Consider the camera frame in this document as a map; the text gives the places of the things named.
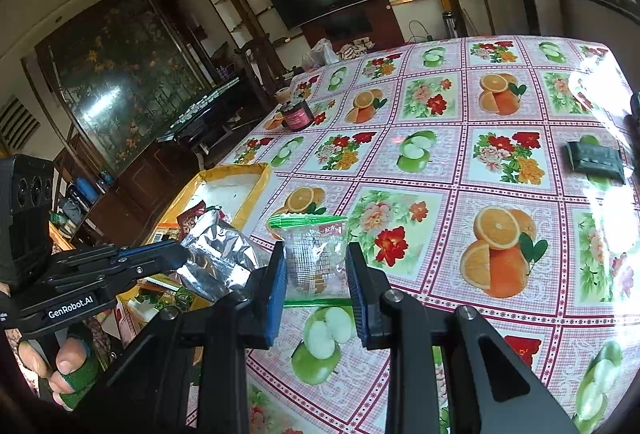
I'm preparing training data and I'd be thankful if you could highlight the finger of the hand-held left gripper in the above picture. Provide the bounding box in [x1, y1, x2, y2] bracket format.
[50, 241, 191, 266]
[55, 259, 178, 297]

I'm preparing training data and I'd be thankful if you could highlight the dark green snack packet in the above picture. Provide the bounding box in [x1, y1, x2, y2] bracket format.
[564, 139, 627, 185]

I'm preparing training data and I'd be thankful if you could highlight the person's left hand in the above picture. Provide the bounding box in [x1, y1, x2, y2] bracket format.
[17, 334, 103, 410]

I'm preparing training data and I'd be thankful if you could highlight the white plastic bag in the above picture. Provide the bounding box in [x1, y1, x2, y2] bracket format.
[300, 38, 342, 68]

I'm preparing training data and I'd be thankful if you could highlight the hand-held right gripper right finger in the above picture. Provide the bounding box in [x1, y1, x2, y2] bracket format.
[346, 242, 576, 434]

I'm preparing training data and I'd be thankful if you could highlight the white tray with yellow tape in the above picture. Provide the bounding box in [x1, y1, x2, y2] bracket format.
[116, 162, 274, 351]

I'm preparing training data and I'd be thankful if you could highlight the large dark floral painting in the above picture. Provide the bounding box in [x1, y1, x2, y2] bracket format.
[34, 0, 217, 176]

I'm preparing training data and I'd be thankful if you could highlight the silver foil packet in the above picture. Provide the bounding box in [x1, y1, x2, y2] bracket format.
[177, 208, 272, 303]

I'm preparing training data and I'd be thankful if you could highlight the dark wooden chair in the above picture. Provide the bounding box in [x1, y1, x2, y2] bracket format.
[239, 38, 282, 101]

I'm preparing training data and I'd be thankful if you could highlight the dark jar with red label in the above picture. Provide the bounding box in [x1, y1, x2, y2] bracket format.
[280, 102, 315, 131]

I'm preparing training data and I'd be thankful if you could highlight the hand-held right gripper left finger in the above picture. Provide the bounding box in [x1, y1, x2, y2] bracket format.
[85, 241, 288, 434]

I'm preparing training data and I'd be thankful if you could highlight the small clear cracker packet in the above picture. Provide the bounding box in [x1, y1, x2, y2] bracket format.
[267, 211, 352, 308]

